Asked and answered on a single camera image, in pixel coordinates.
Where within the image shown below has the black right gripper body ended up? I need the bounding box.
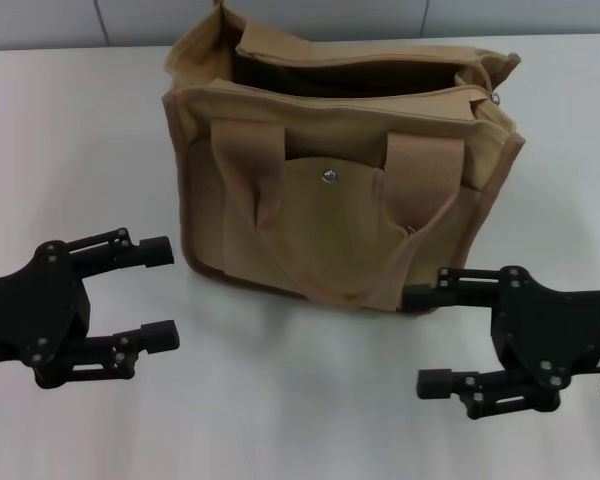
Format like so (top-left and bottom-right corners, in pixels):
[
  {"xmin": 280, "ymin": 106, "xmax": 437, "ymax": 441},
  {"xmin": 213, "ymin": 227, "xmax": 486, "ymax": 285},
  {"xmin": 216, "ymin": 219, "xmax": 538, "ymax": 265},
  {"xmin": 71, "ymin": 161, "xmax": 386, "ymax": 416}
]
[{"xmin": 493, "ymin": 265, "xmax": 600, "ymax": 413}]

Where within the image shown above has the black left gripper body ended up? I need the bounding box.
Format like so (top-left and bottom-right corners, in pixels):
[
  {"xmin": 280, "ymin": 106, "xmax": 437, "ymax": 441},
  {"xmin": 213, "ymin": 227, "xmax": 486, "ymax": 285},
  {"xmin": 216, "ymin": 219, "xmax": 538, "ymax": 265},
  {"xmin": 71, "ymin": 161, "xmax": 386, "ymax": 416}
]
[{"xmin": 0, "ymin": 239, "xmax": 92, "ymax": 370}]

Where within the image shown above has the khaki canvas food bag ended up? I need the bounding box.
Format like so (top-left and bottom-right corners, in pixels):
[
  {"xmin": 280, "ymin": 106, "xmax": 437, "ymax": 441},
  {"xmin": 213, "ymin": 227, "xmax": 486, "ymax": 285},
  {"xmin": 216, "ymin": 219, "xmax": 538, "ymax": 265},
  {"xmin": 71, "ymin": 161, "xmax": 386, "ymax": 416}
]
[{"xmin": 162, "ymin": 0, "xmax": 527, "ymax": 318}]

